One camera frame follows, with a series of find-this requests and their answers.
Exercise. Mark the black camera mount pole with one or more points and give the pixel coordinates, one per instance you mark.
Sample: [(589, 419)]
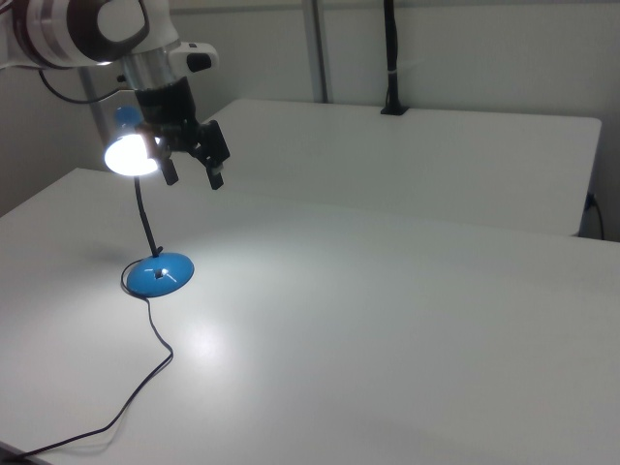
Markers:
[(391, 48)]

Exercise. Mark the blue gooseneck desk lamp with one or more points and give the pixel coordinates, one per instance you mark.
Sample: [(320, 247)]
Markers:
[(145, 281)]

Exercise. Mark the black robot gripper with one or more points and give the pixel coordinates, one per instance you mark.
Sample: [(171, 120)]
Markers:
[(167, 109)]

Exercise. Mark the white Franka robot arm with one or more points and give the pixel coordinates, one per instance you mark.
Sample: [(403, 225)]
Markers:
[(77, 34)]

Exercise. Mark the white adjacent table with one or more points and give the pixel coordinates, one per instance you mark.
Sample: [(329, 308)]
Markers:
[(387, 160)]

